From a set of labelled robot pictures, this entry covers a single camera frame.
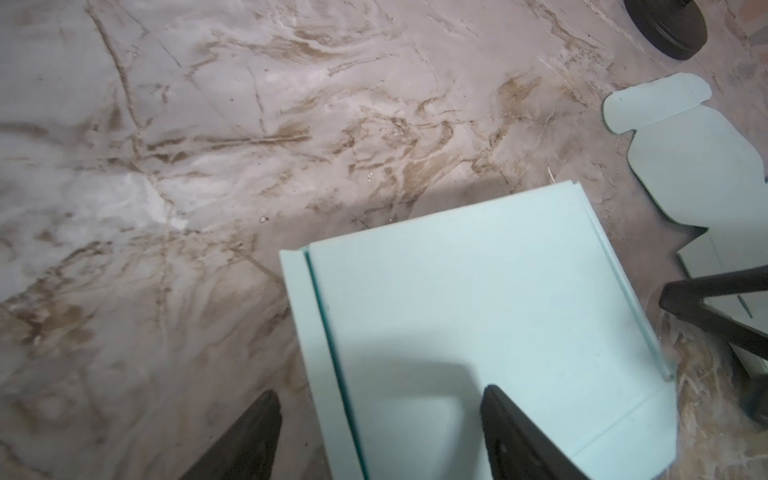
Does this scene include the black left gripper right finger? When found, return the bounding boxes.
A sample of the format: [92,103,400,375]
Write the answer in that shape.
[480,384,588,480]

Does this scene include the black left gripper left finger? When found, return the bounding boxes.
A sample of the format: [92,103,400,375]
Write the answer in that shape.
[181,390,282,480]

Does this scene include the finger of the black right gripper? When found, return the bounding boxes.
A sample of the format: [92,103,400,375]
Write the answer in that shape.
[659,266,767,359]

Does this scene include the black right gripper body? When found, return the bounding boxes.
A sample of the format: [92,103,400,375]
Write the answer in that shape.
[742,374,768,428]

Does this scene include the mint paper box sheet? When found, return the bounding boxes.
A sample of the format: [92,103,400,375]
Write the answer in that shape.
[280,181,678,479]

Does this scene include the mint flat box sheets stack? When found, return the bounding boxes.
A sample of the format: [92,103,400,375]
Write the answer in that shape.
[601,72,768,379]

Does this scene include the black round-base stand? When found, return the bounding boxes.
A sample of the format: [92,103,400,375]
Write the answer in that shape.
[623,0,708,61]

